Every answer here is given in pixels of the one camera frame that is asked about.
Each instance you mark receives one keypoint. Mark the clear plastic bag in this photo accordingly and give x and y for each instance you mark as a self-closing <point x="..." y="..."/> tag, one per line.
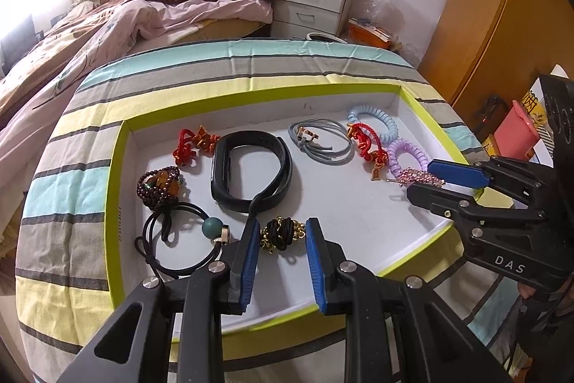
<point x="381" y="8"/>

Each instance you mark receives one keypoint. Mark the black bag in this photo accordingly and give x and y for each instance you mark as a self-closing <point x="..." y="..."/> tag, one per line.
<point x="491" y="118"/>

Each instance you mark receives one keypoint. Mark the pile of books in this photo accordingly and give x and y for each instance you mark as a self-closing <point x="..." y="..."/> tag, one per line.
<point x="372" y="35"/>

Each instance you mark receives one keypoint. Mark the large wooden wardrobe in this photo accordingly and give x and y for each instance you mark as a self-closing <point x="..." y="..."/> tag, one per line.
<point x="489" y="28"/>

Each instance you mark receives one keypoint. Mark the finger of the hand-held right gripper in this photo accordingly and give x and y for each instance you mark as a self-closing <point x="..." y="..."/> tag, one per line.
<point x="430" y="197"/>
<point x="457" y="174"/>

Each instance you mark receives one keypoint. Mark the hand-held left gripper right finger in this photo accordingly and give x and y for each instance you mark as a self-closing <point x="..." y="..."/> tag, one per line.
<point x="316" y="266"/>

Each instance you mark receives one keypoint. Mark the striped bed sheet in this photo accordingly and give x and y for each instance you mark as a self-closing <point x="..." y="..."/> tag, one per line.
<point x="67" y="167"/>

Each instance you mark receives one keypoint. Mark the white round basin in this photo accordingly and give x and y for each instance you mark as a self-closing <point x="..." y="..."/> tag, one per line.
<point x="323" y="36"/>

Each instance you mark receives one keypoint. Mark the black chair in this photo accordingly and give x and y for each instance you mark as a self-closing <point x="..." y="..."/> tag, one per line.
<point x="18" y="39"/>

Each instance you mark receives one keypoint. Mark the pink beaded hair clip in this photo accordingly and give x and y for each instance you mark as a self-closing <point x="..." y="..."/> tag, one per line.
<point x="415" y="176"/>

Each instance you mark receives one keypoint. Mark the white nightstand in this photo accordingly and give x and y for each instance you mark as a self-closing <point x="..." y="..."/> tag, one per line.
<point x="309" y="6"/>

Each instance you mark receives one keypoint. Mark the black wristband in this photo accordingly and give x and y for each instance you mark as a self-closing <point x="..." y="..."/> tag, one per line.
<point x="219" y="176"/>

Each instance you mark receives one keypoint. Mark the pile of paper bags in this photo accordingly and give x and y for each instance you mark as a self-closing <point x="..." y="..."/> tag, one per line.
<point x="536" y="109"/>

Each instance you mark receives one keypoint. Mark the shallow green cardboard box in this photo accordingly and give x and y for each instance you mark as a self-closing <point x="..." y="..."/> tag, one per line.
<point x="341" y="203"/>

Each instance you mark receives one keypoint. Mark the pink and brown quilt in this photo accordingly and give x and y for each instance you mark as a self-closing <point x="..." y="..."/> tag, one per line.
<point x="112" y="33"/>

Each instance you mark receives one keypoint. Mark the pink bin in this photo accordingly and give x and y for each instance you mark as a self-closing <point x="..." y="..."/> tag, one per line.
<point x="515" y="136"/>

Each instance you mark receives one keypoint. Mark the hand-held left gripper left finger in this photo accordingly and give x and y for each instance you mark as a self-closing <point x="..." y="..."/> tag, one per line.
<point x="249" y="262"/>

